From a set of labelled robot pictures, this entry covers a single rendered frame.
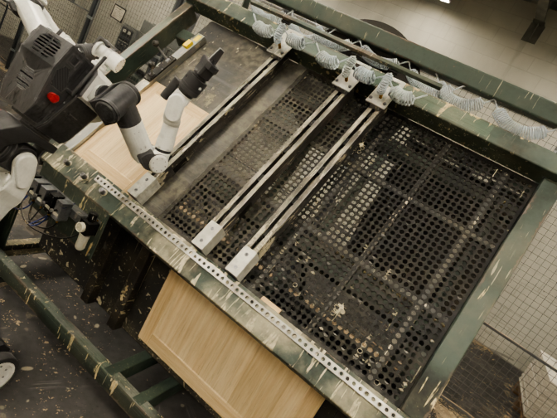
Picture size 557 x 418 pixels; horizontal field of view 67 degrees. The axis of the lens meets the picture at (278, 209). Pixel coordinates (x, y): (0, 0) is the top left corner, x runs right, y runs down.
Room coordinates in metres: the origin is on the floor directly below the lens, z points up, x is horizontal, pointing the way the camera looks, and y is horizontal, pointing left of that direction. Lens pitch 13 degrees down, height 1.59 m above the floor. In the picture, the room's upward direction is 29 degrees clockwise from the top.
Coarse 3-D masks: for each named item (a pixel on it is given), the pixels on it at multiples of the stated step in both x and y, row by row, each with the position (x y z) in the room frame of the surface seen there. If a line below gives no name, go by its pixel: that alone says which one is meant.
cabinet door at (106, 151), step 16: (144, 96) 2.19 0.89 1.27; (160, 96) 2.19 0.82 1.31; (144, 112) 2.12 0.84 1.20; (160, 112) 2.12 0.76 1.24; (192, 112) 2.11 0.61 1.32; (112, 128) 2.05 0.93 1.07; (160, 128) 2.05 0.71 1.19; (192, 128) 2.05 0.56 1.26; (96, 144) 1.99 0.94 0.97; (112, 144) 1.99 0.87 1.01; (176, 144) 1.98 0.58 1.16; (96, 160) 1.93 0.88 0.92; (112, 160) 1.93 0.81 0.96; (128, 160) 1.93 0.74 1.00; (112, 176) 1.87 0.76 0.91; (128, 176) 1.87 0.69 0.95
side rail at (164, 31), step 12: (180, 12) 2.56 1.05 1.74; (192, 12) 2.62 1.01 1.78; (168, 24) 2.50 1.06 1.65; (180, 24) 2.57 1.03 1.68; (192, 24) 2.66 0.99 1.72; (144, 36) 2.43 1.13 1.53; (156, 36) 2.45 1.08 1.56; (168, 36) 2.53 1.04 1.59; (132, 48) 2.37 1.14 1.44; (144, 48) 2.41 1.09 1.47; (156, 48) 2.48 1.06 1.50; (132, 60) 2.36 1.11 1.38; (144, 60) 2.44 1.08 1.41; (108, 72) 2.26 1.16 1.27; (120, 72) 2.33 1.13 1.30; (132, 72) 2.40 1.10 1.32
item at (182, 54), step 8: (192, 40) 2.42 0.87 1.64; (200, 40) 2.42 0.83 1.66; (184, 48) 2.38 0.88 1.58; (192, 48) 2.39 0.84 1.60; (176, 56) 2.34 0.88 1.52; (184, 56) 2.36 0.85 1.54; (176, 64) 2.33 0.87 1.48; (168, 72) 2.31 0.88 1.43; (144, 80) 2.23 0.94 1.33; (152, 80) 2.23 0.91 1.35; (160, 80) 2.28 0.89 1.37; (144, 88) 2.20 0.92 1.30; (88, 128) 2.03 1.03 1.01; (96, 128) 2.03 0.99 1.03; (80, 136) 1.99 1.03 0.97; (88, 136) 2.00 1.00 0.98; (72, 144) 1.96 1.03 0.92; (80, 144) 1.98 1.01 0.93
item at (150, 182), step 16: (288, 32) 2.33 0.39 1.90; (272, 48) 2.26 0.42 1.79; (288, 48) 2.26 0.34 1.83; (272, 64) 2.24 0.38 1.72; (256, 80) 2.17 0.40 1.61; (240, 96) 2.10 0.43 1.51; (224, 112) 2.04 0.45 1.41; (208, 128) 1.98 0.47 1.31; (192, 144) 1.92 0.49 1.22; (176, 160) 1.87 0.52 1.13; (144, 176) 1.80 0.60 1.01; (160, 176) 1.82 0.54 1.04; (128, 192) 1.75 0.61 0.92; (144, 192) 1.77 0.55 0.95
